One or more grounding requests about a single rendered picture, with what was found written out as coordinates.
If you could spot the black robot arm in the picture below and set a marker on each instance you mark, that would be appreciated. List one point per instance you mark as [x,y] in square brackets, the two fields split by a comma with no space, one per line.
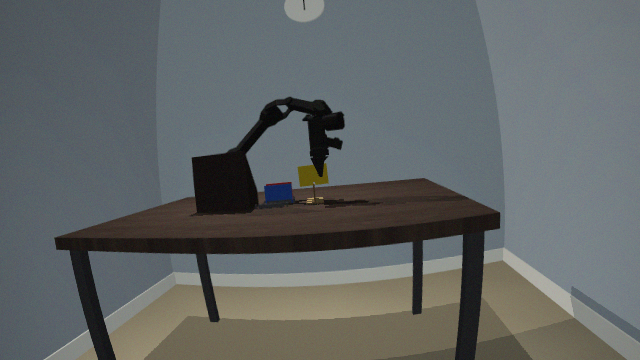
[321,119]

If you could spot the blue board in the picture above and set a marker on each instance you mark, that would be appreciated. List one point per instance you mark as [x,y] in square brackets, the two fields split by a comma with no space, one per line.
[278,192]

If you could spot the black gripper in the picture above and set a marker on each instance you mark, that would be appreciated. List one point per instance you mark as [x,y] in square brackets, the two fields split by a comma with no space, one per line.
[318,151]

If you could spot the yellow notched board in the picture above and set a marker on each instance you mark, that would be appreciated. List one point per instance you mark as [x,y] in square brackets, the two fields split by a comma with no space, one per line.
[308,175]

